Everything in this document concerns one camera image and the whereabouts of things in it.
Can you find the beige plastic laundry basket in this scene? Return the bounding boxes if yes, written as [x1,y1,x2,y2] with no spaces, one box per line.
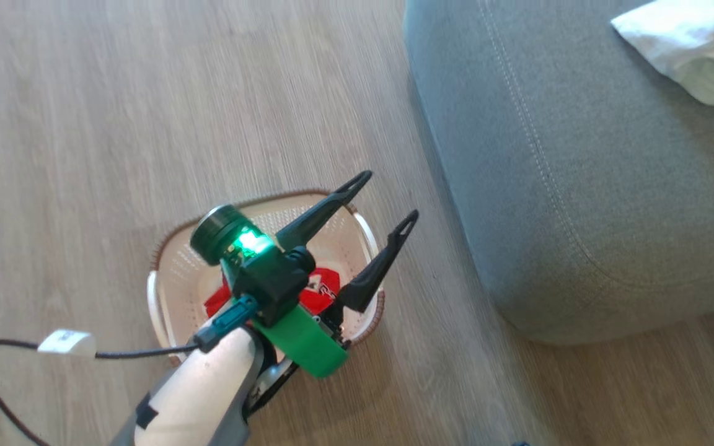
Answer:
[146,189,386,366]

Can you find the grey stitched sofa chaise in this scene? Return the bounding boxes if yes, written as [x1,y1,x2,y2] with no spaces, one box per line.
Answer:
[403,0,714,345]

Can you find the red garment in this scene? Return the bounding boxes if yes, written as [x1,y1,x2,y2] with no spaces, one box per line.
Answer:
[204,266,342,318]

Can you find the black cable with white label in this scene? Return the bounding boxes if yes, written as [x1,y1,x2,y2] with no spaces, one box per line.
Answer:
[0,295,260,446]

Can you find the white garment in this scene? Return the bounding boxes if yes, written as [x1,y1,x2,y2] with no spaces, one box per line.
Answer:
[610,0,714,106]

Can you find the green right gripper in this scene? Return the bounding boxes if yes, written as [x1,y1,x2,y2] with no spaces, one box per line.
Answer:
[253,170,420,378]

